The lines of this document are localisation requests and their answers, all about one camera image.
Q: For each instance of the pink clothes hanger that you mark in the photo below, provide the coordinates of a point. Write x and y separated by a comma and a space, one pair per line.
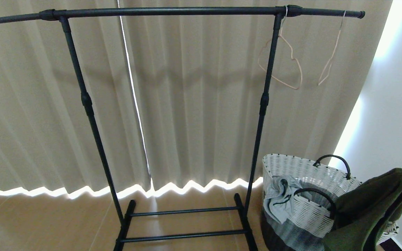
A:
301, 75
330, 62

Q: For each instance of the green sleeveless top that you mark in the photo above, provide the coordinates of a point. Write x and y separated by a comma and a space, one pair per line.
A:
361, 209

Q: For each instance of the black clothes rack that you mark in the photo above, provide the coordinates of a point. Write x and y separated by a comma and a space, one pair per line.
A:
169, 11

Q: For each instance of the white laundry basket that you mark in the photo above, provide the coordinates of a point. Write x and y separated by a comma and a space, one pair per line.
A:
312, 212

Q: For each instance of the beige curtain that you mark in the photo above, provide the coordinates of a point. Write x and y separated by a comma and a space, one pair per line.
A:
204, 104

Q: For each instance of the pale grey shorts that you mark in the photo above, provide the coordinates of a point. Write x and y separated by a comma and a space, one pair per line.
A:
277, 198

